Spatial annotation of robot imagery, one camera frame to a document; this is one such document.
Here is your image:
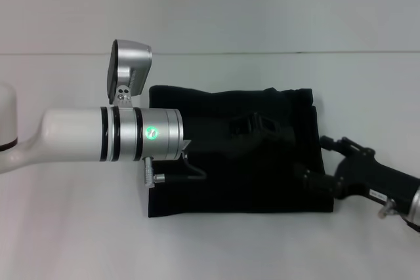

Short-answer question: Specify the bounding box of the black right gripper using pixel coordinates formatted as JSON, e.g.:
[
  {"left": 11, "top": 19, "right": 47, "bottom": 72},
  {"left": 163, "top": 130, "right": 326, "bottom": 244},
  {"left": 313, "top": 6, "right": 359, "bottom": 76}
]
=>
[{"left": 295, "top": 134, "right": 420, "bottom": 203}]

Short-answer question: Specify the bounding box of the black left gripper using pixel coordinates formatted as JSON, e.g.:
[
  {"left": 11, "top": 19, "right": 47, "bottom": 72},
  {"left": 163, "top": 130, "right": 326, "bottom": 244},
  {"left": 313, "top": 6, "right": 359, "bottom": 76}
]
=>
[{"left": 181, "top": 112, "right": 298, "bottom": 163}]

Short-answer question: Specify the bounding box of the black FREE print t-shirt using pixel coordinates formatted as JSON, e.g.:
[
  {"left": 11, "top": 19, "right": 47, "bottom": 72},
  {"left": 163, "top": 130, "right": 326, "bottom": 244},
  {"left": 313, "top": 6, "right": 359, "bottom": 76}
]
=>
[{"left": 147, "top": 85, "right": 335, "bottom": 218}]

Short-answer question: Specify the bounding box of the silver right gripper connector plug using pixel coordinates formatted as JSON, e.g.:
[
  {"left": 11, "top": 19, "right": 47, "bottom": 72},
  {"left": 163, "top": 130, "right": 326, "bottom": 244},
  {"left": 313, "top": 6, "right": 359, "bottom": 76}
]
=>
[{"left": 377, "top": 199, "right": 396, "bottom": 219}]

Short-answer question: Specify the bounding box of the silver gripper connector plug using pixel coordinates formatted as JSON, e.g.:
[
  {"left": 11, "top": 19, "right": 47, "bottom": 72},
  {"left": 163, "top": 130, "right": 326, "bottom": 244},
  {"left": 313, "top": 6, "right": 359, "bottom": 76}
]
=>
[
  {"left": 142, "top": 156, "right": 167, "bottom": 191},
  {"left": 377, "top": 199, "right": 396, "bottom": 219}
]

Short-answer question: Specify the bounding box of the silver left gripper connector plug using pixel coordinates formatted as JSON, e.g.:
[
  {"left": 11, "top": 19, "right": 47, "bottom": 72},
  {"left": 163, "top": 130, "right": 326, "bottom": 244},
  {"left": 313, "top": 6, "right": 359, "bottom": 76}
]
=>
[{"left": 142, "top": 156, "right": 167, "bottom": 191}]

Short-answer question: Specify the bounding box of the reddish brown left arm cable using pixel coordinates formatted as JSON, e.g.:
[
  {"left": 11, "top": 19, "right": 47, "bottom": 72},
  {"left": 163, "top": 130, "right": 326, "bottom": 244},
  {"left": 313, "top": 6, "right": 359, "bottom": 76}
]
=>
[{"left": 163, "top": 150, "right": 208, "bottom": 182}]

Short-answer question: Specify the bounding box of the dark right arm cable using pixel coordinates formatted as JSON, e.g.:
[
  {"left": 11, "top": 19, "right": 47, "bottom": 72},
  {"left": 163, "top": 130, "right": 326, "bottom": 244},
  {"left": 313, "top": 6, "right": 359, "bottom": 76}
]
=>
[{"left": 398, "top": 213, "right": 420, "bottom": 230}]

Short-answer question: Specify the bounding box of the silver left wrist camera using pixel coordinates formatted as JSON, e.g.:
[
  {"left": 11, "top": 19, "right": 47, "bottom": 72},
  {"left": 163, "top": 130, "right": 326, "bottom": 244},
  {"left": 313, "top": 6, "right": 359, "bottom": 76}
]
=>
[{"left": 106, "top": 39, "right": 154, "bottom": 110}]

